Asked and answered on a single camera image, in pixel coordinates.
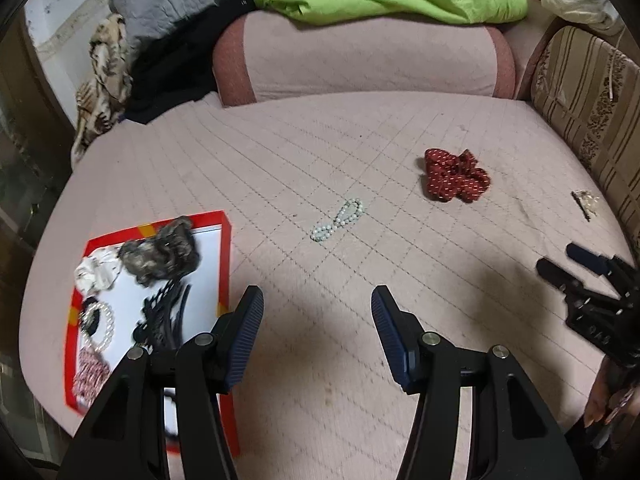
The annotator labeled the black hair claw clip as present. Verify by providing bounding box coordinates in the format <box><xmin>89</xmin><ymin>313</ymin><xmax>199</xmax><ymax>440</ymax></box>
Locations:
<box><xmin>132</xmin><ymin>278</ymin><xmax>191</xmax><ymax>352</ymax></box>

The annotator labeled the dark grey sheer scrunchie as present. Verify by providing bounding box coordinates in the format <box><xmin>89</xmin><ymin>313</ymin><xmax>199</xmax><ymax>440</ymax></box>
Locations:
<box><xmin>117</xmin><ymin>217</ymin><xmax>201</xmax><ymax>287</ymax></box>

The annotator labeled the pink plaid scrunchie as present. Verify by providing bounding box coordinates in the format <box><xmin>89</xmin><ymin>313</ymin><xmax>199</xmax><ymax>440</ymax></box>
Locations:
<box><xmin>72</xmin><ymin>348</ymin><xmax>111</xmax><ymax>408</ymax></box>

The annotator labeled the white pearl bracelet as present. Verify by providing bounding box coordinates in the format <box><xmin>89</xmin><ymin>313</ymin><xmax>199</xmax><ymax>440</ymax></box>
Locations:
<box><xmin>79</xmin><ymin>300</ymin><xmax>116</xmax><ymax>356</ymax></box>

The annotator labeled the white cherry print scrunchie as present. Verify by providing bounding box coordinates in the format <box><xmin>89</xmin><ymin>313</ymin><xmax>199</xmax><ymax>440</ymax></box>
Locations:
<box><xmin>74</xmin><ymin>245</ymin><xmax>122</xmax><ymax>297</ymax></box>

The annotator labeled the right hand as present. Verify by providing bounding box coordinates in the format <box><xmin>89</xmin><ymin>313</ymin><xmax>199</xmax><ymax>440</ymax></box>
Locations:
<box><xmin>582</xmin><ymin>356</ymin><xmax>639</xmax><ymax>439</ymax></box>

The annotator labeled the red white tray box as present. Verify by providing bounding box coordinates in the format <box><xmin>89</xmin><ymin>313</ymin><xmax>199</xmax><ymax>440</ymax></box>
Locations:
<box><xmin>63</xmin><ymin>209</ymin><xmax>241</xmax><ymax>460</ymax></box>

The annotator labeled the red patterned scrunchie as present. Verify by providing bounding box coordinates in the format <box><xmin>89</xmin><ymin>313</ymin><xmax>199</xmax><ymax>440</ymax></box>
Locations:
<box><xmin>424</xmin><ymin>148</ymin><xmax>491</xmax><ymax>204</ymax></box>

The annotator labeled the beige striped pillow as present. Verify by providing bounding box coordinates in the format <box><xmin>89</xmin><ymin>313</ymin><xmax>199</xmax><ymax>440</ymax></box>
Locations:
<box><xmin>530</xmin><ymin>26</ymin><xmax>639</xmax><ymax>252</ymax></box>

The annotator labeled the leopard print cloth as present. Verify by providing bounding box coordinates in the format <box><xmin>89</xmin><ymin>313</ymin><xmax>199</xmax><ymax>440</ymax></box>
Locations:
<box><xmin>70</xmin><ymin>13</ymin><xmax>132</xmax><ymax>169</ymax></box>

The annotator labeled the black cloth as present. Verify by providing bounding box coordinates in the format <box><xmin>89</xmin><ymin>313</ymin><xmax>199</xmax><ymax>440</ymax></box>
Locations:
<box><xmin>124</xmin><ymin>0</ymin><xmax>256</xmax><ymax>125</ymax></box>

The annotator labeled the dark wooden cabinet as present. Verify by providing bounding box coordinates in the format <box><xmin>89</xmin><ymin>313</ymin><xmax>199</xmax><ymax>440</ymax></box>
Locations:
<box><xmin>1</xmin><ymin>11</ymin><xmax>72</xmax><ymax>464</ymax></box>

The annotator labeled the pink bolster pillow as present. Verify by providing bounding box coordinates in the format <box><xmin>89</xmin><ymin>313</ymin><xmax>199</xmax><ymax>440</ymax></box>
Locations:
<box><xmin>213</xmin><ymin>11</ymin><xmax>516</xmax><ymax>106</ymax></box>

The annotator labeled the pale green bead bracelet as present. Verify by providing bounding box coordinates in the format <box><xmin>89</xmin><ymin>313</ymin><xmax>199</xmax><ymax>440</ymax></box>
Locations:
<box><xmin>309</xmin><ymin>197</ymin><xmax>366</xmax><ymax>244</ymax></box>

